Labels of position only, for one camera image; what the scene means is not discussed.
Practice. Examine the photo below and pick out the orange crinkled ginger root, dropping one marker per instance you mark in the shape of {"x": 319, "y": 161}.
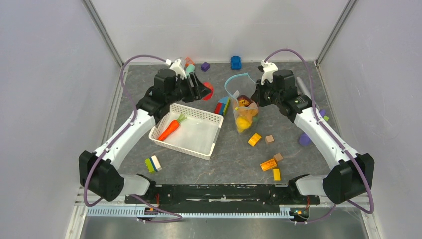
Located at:
{"x": 247, "y": 112}

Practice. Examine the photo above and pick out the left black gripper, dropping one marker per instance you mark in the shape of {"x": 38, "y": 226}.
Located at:
{"x": 200, "y": 90}

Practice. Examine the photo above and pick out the blue toy car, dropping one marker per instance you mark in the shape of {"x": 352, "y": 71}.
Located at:
{"x": 235, "y": 62}

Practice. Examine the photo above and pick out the purple toy cylinder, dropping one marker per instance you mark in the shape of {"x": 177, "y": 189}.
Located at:
{"x": 304, "y": 140}

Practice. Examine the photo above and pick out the purple cube block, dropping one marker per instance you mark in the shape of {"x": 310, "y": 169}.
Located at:
{"x": 205, "y": 66}

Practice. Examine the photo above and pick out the tan wooden cube lower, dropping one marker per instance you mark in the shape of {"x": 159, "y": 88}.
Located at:
{"x": 278, "y": 157}

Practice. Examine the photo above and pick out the white perforated plastic basket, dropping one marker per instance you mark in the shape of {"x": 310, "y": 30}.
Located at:
{"x": 196, "y": 136}

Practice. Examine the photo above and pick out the orange carrot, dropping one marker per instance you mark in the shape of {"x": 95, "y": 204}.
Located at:
{"x": 172, "y": 127}

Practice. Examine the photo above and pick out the orange translucent brick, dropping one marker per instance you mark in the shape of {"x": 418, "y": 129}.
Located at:
{"x": 268, "y": 165}

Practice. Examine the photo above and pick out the clear zip top bag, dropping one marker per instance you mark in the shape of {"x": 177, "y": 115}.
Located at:
{"x": 240, "y": 88}

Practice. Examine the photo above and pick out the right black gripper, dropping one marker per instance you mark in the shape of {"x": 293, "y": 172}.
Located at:
{"x": 260, "y": 89}

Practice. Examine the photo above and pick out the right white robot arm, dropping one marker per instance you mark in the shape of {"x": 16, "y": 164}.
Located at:
{"x": 350, "y": 173}

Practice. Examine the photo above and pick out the orange outline block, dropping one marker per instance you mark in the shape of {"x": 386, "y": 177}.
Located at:
{"x": 189, "y": 61}

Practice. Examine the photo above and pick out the yellow rounded brick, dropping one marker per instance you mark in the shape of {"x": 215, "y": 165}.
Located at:
{"x": 254, "y": 139}

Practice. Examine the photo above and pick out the tan wooden cube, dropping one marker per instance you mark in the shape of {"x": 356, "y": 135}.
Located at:
{"x": 269, "y": 139}
{"x": 278, "y": 157}

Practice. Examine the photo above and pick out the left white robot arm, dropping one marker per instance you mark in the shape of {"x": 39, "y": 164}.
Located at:
{"x": 98, "y": 170}

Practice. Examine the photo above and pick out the red blue yellow block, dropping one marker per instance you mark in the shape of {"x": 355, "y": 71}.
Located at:
{"x": 222, "y": 106}

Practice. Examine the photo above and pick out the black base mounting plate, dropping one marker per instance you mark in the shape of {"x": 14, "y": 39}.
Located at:
{"x": 224, "y": 198}

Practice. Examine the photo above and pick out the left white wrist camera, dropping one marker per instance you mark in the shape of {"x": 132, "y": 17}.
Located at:
{"x": 177, "y": 66}

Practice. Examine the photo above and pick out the tan wooden cube upper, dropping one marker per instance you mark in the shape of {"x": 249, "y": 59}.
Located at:
{"x": 269, "y": 139}

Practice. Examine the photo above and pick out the green blue white block stack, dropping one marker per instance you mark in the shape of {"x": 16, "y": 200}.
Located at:
{"x": 153, "y": 165}

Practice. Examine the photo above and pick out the yellow small brick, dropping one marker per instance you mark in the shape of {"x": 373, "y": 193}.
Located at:
{"x": 276, "y": 174}

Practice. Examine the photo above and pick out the dark red apple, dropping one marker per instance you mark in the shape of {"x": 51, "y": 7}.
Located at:
{"x": 244, "y": 101}

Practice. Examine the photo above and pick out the red strawberry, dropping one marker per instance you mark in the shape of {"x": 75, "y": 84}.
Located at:
{"x": 209, "y": 95}

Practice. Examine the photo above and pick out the yellow lemon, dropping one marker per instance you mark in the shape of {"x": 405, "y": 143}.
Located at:
{"x": 242, "y": 124}

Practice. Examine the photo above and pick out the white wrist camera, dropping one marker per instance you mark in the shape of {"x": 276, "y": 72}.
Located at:
{"x": 177, "y": 66}
{"x": 267, "y": 69}

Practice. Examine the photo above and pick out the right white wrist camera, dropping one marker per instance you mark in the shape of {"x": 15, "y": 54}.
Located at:
{"x": 267, "y": 69}

